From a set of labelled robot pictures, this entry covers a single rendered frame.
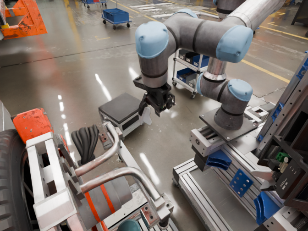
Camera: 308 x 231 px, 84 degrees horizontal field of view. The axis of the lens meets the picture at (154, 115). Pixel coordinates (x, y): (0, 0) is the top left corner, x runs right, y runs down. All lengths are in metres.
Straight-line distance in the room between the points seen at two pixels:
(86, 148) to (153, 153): 1.26
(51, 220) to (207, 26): 0.51
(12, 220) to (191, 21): 0.53
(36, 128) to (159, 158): 1.36
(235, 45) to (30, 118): 0.56
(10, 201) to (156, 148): 1.56
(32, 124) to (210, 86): 0.75
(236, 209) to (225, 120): 0.72
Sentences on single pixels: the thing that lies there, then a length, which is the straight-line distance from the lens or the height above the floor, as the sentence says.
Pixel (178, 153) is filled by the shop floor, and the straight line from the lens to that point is 1.84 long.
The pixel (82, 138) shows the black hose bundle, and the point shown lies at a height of 1.04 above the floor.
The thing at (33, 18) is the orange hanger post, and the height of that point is 0.78.
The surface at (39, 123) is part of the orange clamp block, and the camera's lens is 0.59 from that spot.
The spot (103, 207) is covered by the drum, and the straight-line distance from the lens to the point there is 0.64.
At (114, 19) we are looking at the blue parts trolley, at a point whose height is 0.29.
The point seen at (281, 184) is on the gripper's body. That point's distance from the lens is 0.27.
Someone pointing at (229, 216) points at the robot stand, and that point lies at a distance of 1.42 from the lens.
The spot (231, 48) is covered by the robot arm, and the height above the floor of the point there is 1.34.
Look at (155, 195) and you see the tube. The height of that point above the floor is 1.01.
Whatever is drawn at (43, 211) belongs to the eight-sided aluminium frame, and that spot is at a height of 1.12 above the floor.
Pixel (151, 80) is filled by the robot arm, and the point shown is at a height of 1.24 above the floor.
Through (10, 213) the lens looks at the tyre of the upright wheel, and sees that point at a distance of 0.42.
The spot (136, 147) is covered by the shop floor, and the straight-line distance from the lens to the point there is 1.87.
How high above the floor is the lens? 1.47
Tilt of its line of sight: 42 degrees down
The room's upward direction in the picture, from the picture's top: straight up
